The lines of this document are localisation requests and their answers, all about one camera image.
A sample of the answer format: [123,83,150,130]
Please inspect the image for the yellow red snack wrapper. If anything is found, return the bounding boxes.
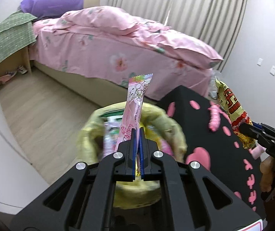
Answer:
[215,78,255,149]

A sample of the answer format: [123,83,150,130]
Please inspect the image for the pink clear candy wrapper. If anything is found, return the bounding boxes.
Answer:
[115,74,153,152]

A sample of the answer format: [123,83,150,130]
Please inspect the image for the yellow bag lined trash bin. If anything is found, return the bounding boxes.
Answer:
[76,100,188,210]

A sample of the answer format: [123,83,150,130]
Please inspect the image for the right hand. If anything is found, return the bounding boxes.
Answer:
[260,156,275,193]

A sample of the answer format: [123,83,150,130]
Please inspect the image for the pink cylindrical cup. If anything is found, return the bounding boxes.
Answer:
[248,145,266,160]

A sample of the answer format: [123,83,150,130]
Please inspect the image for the white green milk carton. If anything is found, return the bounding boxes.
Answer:
[102,115,122,158]

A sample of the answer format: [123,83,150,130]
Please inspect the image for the black pink patterned tablecloth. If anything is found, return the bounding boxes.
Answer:
[157,86,266,218]

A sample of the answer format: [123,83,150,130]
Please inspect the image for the pink beaded toy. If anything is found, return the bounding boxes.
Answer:
[208,104,224,132]

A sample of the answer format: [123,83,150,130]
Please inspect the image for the white plastic bag on floor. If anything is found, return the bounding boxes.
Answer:
[208,69,222,100]

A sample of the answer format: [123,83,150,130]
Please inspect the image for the bed with pink bedding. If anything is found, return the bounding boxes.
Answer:
[29,6,222,106]

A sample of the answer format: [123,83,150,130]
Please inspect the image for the beige striped curtain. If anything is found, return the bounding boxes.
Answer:
[108,0,247,71]

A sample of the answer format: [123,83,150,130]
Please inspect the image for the wooden nightstand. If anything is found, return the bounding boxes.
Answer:
[0,47,32,77]

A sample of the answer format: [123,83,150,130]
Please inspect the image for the items under nightstand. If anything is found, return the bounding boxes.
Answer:
[0,65,28,85]

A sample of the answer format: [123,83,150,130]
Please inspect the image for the purple pillow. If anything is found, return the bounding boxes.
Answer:
[20,0,84,20]

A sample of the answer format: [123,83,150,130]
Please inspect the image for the green checkered cloth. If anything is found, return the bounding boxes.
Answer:
[0,12,37,63]

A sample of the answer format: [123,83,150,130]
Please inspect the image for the white wall socket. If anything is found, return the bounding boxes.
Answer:
[257,58,263,66]

